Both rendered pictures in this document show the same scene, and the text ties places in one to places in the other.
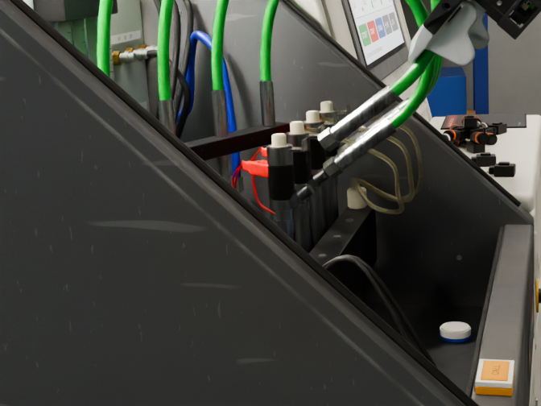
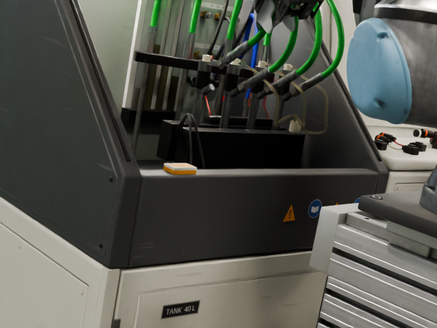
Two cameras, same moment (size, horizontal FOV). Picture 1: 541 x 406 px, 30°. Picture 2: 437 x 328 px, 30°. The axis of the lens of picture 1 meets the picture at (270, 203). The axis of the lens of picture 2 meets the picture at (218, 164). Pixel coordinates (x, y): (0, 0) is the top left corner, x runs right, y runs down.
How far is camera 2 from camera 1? 1.00 m
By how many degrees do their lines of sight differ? 30
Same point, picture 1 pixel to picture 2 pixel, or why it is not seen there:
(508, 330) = (236, 172)
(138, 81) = (223, 34)
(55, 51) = not seen: outside the picture
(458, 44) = (266, 21)
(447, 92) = not seen: outside the picture
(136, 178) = (55, 20)
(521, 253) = (332, 171)
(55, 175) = (38, 13)
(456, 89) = not seen: outside the picture
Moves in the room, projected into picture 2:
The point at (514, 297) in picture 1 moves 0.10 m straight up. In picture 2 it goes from (274, 172) to (285, 120)
